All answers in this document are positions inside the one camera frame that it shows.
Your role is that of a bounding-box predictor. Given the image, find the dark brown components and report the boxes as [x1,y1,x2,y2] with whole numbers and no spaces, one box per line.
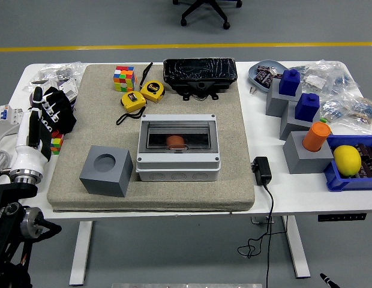
[353,143,372,179]

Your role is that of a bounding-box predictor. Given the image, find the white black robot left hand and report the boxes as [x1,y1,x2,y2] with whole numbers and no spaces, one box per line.
[9,86,61,175]

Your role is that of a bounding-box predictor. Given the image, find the grey block with round hole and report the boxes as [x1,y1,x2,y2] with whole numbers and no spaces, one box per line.
[79,145,134,198]

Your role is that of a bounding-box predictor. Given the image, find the grey-brown mat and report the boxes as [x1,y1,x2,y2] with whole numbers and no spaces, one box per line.
[46,64,256,212]

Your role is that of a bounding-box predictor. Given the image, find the small colourful puzzle cube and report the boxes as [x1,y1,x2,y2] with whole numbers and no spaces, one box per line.
[49,130,64,156]

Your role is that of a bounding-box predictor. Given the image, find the clear bag with adapters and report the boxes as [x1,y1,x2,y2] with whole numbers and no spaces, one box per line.
[22,61,86,94]

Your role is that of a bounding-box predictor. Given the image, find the black adapter cord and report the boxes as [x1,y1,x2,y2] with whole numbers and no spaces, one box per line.
[236,182,275,288]

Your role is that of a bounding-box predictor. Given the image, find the yellow lemon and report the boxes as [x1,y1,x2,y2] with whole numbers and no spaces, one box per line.
[333,145,362,177]

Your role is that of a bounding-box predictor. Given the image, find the black cloth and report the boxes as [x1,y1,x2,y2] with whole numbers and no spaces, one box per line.
[41,86,77,134]

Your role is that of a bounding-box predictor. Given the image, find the white circuit breaker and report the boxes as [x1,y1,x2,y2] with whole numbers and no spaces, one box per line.
[0,104,27,127]

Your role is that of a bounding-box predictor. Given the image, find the yellow tape measure black label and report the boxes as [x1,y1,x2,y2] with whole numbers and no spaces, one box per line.
[140,80,166,102]

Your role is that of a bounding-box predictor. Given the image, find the black power adapter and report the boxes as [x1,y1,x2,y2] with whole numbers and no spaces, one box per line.
[251,156,273,186]

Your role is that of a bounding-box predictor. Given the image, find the grey junction box clear lid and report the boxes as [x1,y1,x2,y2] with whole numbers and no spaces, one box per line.
[135,113,221,182]

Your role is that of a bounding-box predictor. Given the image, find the white table leg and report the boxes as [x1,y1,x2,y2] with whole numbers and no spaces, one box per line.
[68,221,94,286]
[281,215,311,279]

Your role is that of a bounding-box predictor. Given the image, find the yellow tape measure black strap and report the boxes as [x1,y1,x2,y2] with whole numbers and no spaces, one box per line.
[116,91,147,126]

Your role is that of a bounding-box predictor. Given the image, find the blue stepped block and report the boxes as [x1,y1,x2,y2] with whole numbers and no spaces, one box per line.
[278,68,301,97]
[295,92,321,123]

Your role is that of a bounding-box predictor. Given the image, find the white power cable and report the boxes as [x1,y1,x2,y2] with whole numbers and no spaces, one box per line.
[0,115,25,172]

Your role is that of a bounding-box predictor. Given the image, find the clear bag of parts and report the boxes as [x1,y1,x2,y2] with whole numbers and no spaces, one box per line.
[319,89,372,133]
[295,59,361,97]

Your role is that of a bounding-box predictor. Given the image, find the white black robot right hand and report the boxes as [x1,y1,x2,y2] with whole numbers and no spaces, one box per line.
[319,272,338,288]

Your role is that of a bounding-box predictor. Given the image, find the dark snack packet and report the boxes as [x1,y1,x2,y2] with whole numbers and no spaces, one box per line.
[253,71,275,89]
[256,65,279,76]

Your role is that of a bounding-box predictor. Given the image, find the black table control panel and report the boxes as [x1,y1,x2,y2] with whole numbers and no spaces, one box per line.
[317,212,367,223]

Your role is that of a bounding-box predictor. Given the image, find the orange cylinder battery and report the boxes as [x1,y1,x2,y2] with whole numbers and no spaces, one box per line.
[166,135,187,149]
[302,121,332,152]

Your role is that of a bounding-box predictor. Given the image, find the large colourful puzzle cube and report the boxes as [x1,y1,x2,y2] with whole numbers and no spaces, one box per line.
[113,65,137,93]

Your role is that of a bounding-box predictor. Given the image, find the black plastic case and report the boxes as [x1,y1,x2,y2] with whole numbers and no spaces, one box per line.
[163,57,238,101]

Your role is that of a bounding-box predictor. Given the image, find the blue plastic bin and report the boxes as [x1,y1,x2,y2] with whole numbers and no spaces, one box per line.
[323,134,372,192]

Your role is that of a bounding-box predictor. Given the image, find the white plug adapter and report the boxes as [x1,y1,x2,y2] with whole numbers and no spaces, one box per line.
[56,77,79,104]

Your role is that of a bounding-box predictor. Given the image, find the blue-grey oval dish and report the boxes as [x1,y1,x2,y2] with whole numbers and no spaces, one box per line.
[248,59,290,92]

